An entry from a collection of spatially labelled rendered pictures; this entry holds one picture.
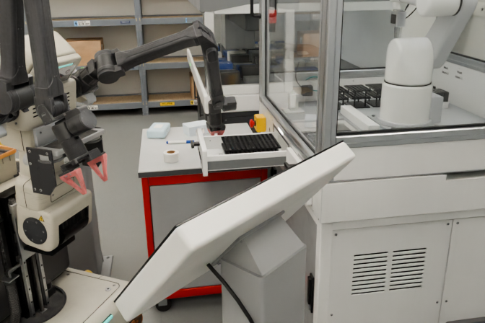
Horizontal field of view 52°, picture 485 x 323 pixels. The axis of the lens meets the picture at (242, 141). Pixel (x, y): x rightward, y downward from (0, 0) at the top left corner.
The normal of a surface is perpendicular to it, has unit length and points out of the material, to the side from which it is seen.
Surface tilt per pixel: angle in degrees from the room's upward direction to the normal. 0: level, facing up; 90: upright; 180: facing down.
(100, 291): 0
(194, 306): 0
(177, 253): 90
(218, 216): 40
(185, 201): 90
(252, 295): 90
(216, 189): 90
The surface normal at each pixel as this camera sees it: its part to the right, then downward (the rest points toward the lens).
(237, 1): 0.16, 0.32
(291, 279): 0.76, 0.20
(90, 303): -0.01, -0.95
